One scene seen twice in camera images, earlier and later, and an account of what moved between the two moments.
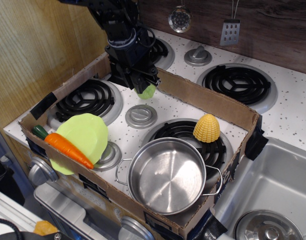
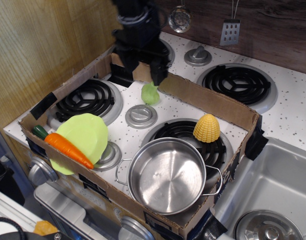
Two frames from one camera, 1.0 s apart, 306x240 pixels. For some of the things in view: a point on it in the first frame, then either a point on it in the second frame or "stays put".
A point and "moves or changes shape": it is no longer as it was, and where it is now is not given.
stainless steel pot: x=168 y=176 stays put
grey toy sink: x=280 y=178 stays put
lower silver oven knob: x=131 y=229 stays put
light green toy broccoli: x=148 y=93 moves or changes shape
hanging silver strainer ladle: x=179 y=18 stays put
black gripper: x=133 y=49 to x=137 y=43
